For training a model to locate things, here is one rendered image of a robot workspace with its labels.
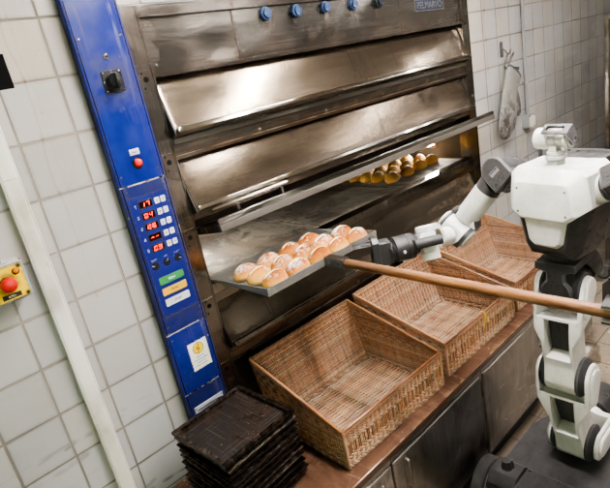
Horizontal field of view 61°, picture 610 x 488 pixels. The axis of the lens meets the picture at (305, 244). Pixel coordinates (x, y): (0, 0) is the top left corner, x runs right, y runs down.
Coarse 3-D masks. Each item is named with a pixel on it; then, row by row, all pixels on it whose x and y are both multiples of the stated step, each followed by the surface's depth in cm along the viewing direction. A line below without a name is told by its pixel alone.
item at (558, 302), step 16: (384, 272) 159; (400, 272) 154; (416, 272) 151; (464, 288) 139; (480, 288) 136; (496, 288) 133; (544, 304) 124; (560, 304) 121; (576, 304) 119; (592, 304) 117
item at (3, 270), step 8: (0, 264) 132; (8, 264) 132; (16, 264) 133; (0, 272) 130; (8, 272) 132; (24, 272) 134; (0, 280) 131; (16, 280) 133; (24, 280) 134; (24, 288) 135; (0, 296) 131; (8, 296) 132; (16, 296) 134; (24, 296) 135; (0, 304) 131
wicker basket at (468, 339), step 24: (432, 264) 261; (456, 264) 249; (384, 288) 242; (408, 288) 251; (432, 288) 262; (384, 312) 218; (408, 312) 249; (432, 312) 255; (456, 312) 250; (480, 312) 246; (504, 312) 230; (432, 336) 203; (456, 336) 204; (480, 336) 218; (456, 360) 207
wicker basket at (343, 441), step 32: (320, 320) 216; (352, 320) 226; (384, 320) 212; (320, 352) 214; (384, 352) 219; (416, 352) 204; (288, 384) 202; (320, 384) 212; (352, 384) 211; (384, 384) 207; (416, 384) 187; (320, 416) 169; (352, 416) 192; (384, 416) 177; (320, 448) 177; (352, 448) 176
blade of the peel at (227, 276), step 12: (288, 240) 212; (360, 240) 190; (264, 252) 204; (276, 252) 201; (336, 252) 182; (348, 252) 186; (312, 264) 174; (324, 264) 178; (216, 276) 188; (228, 276) 186; (300, 276) 171; (240, 288) 173; (252, 288) 168; (276, 288) 164
